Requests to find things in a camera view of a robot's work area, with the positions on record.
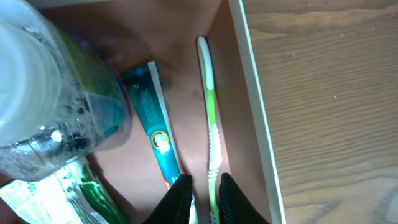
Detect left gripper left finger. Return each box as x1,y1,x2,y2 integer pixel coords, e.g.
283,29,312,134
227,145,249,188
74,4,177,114
143,174,193,224

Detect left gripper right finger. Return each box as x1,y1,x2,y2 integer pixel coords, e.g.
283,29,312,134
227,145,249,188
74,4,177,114
219,172,269,224

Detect green red toothpaste tube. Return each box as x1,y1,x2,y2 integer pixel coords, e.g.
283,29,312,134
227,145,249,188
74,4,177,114
121,61,184,189

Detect white box with pink interior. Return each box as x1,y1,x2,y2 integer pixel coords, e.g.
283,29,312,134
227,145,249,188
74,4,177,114
32,1,286,223

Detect green white packet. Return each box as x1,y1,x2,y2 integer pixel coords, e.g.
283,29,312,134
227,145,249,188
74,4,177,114
1,157,127,224

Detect green white toothbrush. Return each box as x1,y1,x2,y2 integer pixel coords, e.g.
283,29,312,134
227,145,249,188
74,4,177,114
197,36,222,224

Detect clear spray bottle dark liquid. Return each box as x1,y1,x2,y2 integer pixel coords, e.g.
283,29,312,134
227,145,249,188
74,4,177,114
1,0,131,181

